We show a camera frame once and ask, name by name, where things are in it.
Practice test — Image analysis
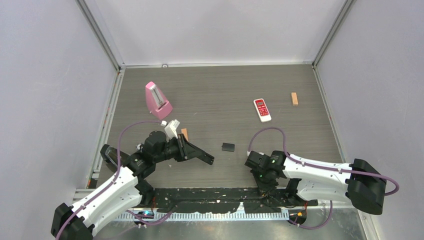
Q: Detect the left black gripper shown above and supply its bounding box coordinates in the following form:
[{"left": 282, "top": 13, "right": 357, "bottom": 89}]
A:
[{"left": 154, "top": 133, "right": 202, "bottom": 163}]

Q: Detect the small black battery cover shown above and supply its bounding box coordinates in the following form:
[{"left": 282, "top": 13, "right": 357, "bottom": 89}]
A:
[{"left": 221, "top": 142, "right": 235, "bottom": 152}]

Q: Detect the white remote control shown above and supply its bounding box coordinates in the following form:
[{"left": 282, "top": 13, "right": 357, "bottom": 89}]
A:
[{"left": 253, "top": 98, "right": 272, "bottom": 123}]

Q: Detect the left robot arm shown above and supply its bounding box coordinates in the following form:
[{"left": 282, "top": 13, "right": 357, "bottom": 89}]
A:
[{"left": 50, "top": 131, "right": 215, "bottom": 240}]

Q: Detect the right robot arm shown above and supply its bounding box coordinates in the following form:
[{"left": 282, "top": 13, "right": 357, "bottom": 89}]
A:
[{"left": 245, "top": 150, "right": 387, "bottom": 215}]

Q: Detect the wooden block near centre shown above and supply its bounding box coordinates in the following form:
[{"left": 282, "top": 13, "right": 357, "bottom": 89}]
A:
[{"left": 181, "top": 128, "right": 189, "bottom": 141}]

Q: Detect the wooden block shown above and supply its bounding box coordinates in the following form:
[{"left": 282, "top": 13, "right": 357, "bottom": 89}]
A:
[
  {"left": 291, "top": 92, "right": 299, "bottom": 106},
  {"left": 181, "top": 128, "right": 189, "bottom": 141}
]

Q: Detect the pink metronome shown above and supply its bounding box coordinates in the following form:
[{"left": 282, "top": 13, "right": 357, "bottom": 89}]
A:
[{"left": 145, "top": 81, "right": 173, "bottom": 120}]

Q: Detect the wooden block far right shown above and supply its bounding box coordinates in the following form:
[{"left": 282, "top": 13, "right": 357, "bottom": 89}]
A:
[{"left": 291, "top": 92, "right": 299, "bottom": 106}]

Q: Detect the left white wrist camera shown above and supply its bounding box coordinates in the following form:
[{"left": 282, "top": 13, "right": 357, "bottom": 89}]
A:
[{"left": 160, "top": 119, "right": 180, "bottom": 139}]

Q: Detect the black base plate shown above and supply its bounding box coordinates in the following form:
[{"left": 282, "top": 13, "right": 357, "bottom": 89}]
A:
[{"left": 140, "top": 187, "right": 318, "bottom": 214}]

